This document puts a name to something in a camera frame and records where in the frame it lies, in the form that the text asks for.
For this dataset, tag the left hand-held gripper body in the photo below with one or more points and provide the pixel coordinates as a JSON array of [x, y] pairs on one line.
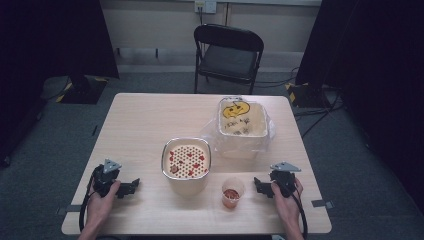
[[106, 176]]

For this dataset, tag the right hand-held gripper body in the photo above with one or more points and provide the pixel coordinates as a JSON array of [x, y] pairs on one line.
[[284, 178]]

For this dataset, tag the person's right hand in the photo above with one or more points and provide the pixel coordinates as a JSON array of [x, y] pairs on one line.
[[286, 206]]

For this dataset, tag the person's left hand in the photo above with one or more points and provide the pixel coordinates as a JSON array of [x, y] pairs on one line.
[[100, 206]]

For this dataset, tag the clear plastic cup with scraps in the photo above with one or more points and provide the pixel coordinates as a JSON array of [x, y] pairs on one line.
[[232, 196]]

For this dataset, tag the grey tape strip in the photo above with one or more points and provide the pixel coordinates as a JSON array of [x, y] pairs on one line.
[[322, 203]]

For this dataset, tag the bin lined with plastic bag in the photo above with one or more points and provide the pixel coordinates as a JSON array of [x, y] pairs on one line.
[[243, 126]]

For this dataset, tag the white bin with perforated strainer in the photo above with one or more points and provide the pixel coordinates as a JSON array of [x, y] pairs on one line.
[[186, 160]]

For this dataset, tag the black stand base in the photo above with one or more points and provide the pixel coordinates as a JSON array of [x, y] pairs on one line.
[[85, 91], [308, 95]]

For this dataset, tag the black folding chair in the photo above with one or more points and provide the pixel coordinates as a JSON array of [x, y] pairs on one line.
[[230, 56]]

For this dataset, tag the black curtain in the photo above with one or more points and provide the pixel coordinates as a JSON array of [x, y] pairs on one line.
[[376, 66], [40, 50]]

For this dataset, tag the white wall socket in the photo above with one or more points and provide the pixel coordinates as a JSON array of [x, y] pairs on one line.
[[206, 6]]

